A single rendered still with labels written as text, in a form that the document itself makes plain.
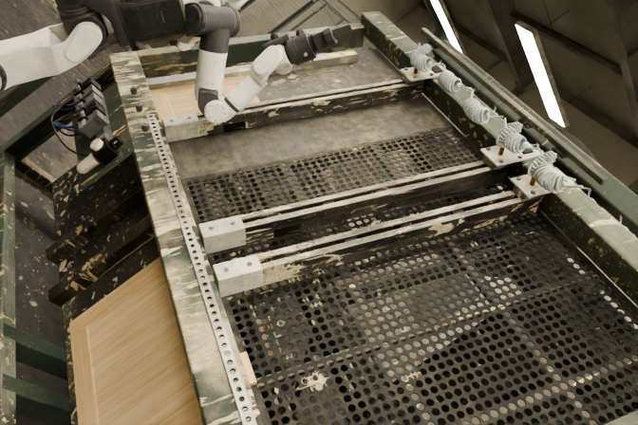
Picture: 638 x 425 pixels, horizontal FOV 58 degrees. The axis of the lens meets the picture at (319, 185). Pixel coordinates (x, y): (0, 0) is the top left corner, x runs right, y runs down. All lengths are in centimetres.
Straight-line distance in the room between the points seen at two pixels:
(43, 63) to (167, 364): 103
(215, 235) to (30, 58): 83
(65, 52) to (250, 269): 93
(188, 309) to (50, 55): 95
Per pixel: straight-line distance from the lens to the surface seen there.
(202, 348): 148
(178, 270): 165
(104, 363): 206
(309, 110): 230
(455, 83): 230
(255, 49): 281
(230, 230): 171
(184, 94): 245
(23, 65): 209
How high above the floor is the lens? 141
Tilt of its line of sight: 5 degrees down
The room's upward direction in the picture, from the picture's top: 54 degrees clockwise
